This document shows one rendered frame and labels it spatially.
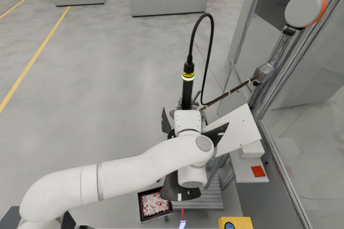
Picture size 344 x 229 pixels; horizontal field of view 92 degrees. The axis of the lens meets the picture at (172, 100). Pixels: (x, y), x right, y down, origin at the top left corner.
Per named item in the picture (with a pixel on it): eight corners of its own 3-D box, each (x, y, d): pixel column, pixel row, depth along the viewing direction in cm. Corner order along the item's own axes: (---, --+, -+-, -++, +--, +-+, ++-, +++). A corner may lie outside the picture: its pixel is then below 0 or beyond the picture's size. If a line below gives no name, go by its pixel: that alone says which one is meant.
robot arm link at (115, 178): (93, 144, 37) (209, 127, 48) (99, 170, 48) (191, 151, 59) (94, 186, 32) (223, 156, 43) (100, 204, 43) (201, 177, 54)
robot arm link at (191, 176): (181, 134, 52) (174, 147, 59) (183, 178, 43) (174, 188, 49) (206, 137, 53) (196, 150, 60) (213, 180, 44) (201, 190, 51)
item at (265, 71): (261, 72, 109) (266, 61, 103) (271, 78, 105) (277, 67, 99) (251, 78, 105) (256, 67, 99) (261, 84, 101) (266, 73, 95)
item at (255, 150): (253, 140, 146) (258, 134, 138) (260, 158, 135) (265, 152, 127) (234, 140, 146) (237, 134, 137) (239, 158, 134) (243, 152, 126)
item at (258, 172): (260, 165, 131) (261, 164, 129) (265, 176, 125) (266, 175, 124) (250, 166, 130) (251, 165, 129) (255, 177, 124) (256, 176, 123)
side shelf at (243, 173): (252, 140, 149) (253, 138, 147) (267, 183, 125) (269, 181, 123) (225, 140, 149) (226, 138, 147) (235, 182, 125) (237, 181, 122)
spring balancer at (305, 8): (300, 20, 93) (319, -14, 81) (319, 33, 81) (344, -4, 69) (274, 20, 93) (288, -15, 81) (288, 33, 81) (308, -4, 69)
